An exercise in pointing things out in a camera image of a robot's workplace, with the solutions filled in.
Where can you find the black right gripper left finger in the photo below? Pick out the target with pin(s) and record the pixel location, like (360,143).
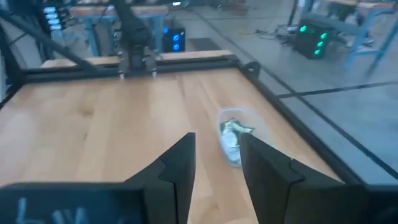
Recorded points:
(177,186)

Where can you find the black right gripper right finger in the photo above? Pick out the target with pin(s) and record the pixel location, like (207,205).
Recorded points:
(264,186)

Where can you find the light green tea bag packet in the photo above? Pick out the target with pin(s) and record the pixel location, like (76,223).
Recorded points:
(230,143)

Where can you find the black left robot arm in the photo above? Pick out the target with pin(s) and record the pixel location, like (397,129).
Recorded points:
(133,34)

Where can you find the clear plastic bag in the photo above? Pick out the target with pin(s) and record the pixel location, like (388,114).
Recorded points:
(227,113)

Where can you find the computer tower blue lights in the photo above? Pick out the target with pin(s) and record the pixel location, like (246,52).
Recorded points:
(174,40)

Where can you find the computer tower green lights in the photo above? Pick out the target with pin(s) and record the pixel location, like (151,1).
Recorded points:
(311,43)

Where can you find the blue metal table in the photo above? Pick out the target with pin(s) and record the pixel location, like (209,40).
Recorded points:
(357,43)

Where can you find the black device white lights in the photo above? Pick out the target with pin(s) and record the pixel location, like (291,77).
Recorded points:
(51,18)

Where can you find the black metal table frame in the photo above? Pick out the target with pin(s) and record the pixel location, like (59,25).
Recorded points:
(186,66)

